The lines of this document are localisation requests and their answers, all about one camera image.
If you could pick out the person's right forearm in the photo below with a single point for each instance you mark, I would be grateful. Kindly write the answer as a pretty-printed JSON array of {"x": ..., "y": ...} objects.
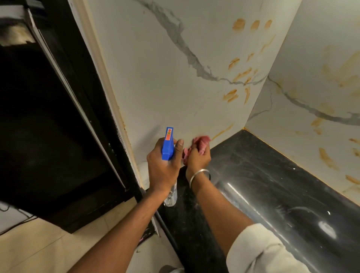
[{"x": 222, "y": 216}]

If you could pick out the silver bangle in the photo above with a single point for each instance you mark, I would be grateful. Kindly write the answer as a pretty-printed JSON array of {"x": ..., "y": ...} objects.
[{"x": 198, "y": 173}]

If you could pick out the black door frame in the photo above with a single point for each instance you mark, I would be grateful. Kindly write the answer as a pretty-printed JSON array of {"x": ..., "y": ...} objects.
[{"x": 92, "y": 98}]

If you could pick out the person's right hand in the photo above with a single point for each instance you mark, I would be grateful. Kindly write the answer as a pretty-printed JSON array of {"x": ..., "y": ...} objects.
[{"x": 198, "y": 161}]

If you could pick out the person's left forearm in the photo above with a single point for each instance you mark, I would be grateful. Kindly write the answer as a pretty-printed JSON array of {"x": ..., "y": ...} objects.
[{"x": 121, "y": 239}]

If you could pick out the black refrigerator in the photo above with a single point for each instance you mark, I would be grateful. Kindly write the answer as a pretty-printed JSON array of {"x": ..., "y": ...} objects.
[{"x": 42, "y": 126}]

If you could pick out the clear spray bottle blue nozzle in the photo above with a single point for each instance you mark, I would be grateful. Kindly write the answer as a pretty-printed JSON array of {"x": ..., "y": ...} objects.
[{"x": 168, "y": 146}]

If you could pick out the person's left hand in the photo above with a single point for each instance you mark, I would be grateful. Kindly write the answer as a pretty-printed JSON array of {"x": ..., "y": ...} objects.
[{"x": 161, "y": 174}]

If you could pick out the white shirt sleeve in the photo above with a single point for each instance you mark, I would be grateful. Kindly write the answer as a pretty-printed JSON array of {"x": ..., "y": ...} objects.
[{"x": 258, "y": 253}]

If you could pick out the pink checked cleaning cloth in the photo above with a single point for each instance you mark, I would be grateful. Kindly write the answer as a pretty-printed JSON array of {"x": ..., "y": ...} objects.
[{"x": 201, "y": 142}]

